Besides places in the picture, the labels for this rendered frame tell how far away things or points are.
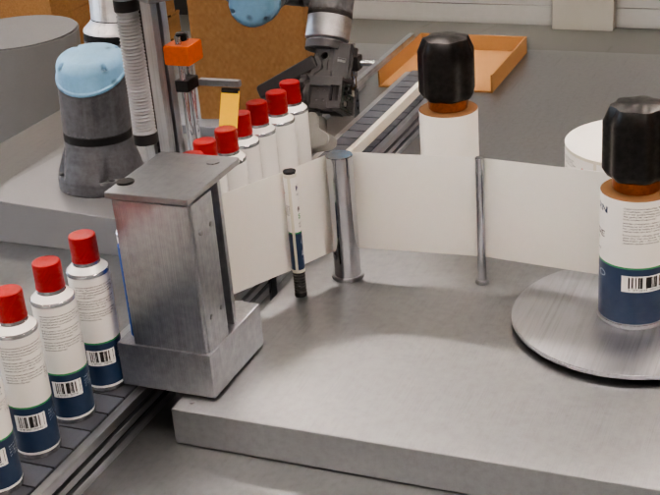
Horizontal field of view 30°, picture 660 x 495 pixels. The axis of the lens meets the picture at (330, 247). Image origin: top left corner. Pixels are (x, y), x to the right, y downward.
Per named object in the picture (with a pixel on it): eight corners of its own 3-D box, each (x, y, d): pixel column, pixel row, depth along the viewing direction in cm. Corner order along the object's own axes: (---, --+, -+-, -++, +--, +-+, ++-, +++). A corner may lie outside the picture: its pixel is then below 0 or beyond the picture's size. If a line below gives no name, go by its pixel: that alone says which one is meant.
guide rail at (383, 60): (171, 250, 174) (169, 242, 173) (163, 249, 174) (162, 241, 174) (415, 39, 263) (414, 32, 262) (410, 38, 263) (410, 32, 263)
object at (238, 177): (247, 265, 183) (233, 136, 175) (217, 261, 185) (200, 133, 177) (262, 250, 188) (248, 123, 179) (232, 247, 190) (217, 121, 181)
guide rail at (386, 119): (221, 290, 173) (220, 277, 172) (214, 289, 174) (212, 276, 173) (449, 65, 262) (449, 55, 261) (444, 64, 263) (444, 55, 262)
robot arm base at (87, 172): (119, 202, 205) (113, 145, 201) (41, 192, 211) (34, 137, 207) (162, 172, 218) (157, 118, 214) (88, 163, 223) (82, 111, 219)
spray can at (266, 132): (272, 233, 193) (259, 108, 185) (246, 227, 196) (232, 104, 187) (292, 220, 197) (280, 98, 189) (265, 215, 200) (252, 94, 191)
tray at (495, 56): (492, 92, 263) (492, 75, 262) (378, 86, 273) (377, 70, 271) (526, 52, 288) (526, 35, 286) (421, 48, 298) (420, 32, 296)
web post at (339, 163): (357, 285, 175) (348, 161, 167) (327, 281, 176) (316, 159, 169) (368, 271, 179) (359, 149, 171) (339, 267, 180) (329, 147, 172)
